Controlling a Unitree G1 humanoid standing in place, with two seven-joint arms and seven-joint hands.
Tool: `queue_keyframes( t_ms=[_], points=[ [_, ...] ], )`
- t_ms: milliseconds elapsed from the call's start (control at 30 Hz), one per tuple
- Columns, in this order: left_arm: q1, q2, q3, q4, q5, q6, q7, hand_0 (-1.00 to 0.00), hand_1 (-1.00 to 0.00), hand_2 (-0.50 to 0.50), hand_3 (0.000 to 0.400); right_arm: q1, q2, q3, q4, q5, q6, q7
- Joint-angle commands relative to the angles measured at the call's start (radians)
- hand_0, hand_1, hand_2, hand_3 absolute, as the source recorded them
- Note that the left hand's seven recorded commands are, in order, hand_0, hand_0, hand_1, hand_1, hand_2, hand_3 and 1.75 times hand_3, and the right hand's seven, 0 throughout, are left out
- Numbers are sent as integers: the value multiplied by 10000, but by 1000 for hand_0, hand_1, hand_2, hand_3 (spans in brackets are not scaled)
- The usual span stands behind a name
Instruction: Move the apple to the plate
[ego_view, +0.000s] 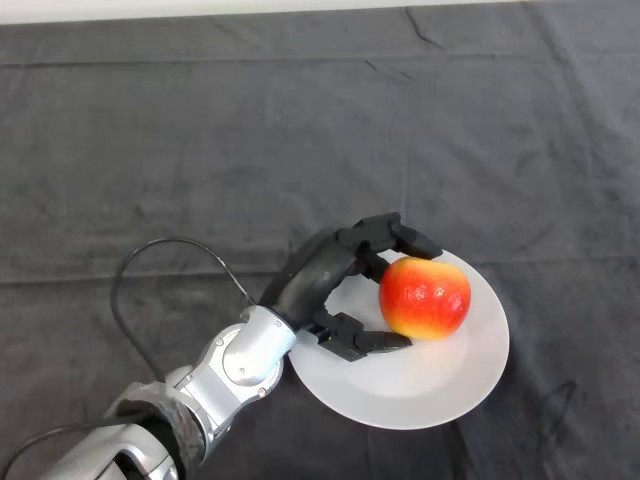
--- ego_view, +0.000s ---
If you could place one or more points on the red yellow apple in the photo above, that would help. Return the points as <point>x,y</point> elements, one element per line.
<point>425,297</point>

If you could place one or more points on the black cloth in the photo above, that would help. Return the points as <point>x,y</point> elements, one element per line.
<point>320,125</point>

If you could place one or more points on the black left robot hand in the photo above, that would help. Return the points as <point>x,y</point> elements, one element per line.
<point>312,287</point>

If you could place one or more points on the white round plate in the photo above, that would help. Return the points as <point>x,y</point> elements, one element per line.
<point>430,380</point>

